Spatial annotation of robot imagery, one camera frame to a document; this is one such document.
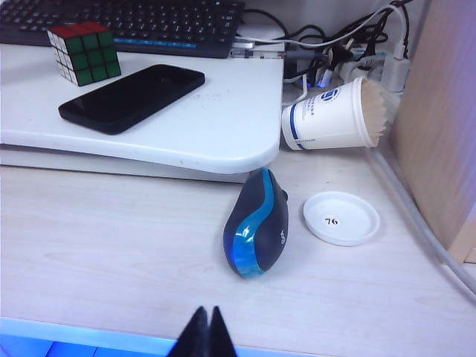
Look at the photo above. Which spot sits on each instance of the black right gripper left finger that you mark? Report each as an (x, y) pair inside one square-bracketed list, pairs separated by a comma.
[(197, 334)]

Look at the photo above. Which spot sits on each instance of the Rubik's cube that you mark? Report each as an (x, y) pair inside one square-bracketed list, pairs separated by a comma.
[(93, 56)]

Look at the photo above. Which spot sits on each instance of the black computer keyboard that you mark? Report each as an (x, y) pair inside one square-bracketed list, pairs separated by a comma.
[(148, 22)]

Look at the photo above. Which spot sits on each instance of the white desk riser platform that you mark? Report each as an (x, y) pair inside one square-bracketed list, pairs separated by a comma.
[(186, 141)]

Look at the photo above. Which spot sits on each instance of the white round plastic lid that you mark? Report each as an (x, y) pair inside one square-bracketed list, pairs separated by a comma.
[(353, 230)]

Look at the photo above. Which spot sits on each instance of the small black box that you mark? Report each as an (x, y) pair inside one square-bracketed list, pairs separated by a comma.
[(130, 96)]

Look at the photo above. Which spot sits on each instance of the white power strip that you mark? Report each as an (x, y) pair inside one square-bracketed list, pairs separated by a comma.
[(349, 67)]

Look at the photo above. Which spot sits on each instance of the wooden sticks bundle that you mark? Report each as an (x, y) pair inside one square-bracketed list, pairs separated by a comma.
[(373, 108)]

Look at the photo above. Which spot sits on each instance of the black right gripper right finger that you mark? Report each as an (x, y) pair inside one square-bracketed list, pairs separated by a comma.
[(221, 334)]

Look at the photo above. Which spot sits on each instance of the white power adapter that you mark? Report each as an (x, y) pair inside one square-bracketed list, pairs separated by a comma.
[(396, 70)]

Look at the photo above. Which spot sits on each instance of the black and blue computer mouse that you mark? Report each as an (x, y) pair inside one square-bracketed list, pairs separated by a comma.
[(267, 230)]

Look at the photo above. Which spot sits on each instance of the side partition panel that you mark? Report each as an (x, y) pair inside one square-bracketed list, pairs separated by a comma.
[(439, 111)]

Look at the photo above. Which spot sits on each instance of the white paper cup blue logo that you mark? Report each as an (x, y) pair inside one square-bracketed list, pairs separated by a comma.
[(327, 119)]

